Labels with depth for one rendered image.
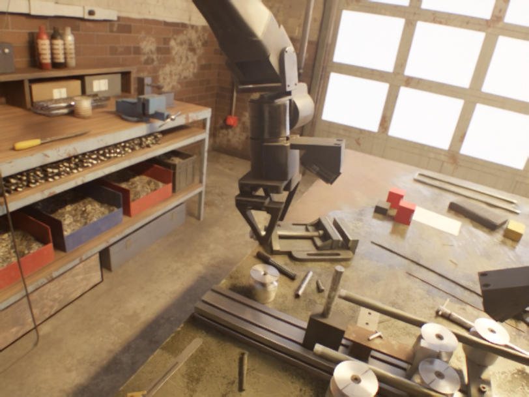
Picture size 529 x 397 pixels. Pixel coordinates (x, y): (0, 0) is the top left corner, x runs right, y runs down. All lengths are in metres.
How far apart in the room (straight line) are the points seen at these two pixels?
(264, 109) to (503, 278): 0.37
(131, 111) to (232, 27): 1.49
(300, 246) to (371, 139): 2.78
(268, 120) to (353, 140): 3.06
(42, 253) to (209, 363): 1.27
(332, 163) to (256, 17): 0.20
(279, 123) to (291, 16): 3.08
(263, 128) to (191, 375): 0.34
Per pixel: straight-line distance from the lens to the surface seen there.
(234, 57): 0.46
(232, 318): 0.54
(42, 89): 2.17
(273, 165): 0.47
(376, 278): 0.75
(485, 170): 3.55
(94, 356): 1.70
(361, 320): 0.57
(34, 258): 1.68
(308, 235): 0.78
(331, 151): 0.46
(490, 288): 0.49
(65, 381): 1.65
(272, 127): 0.47
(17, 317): 1.79
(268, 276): 0.59
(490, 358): 0.59
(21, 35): 2.31
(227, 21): 0.41
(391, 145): 3.47
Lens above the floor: 1.29
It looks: 25 degrees down
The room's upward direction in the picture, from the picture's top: 9 degrees clockwise
